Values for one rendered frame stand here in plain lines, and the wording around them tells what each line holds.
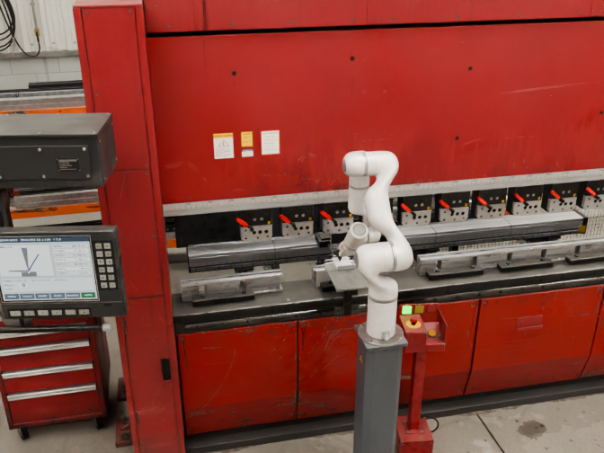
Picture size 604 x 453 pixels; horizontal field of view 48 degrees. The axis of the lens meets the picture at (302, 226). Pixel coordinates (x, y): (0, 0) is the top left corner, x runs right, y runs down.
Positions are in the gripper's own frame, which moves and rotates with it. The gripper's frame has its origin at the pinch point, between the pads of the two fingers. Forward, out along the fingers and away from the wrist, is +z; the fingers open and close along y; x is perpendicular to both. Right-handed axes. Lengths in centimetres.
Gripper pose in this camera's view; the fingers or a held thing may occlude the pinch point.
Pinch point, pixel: (345, 256)
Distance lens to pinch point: 336.9
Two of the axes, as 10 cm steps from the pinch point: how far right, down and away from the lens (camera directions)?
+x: 1.6, 9.0, -4.0
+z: -1.3, 4.2, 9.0
